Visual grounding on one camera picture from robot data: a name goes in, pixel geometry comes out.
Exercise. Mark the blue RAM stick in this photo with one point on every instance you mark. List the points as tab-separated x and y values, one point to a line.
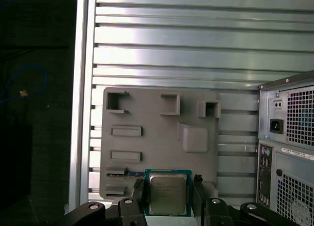
132	174

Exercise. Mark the grey parts rack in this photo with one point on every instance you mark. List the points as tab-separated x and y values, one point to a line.
157	142

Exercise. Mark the silver CPU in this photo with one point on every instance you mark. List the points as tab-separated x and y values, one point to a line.
168	194

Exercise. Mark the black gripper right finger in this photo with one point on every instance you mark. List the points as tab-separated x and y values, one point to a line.
218	211

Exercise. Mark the black PC case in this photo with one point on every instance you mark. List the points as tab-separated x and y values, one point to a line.
263	113

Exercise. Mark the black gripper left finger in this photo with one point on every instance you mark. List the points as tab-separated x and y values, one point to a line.
130	211

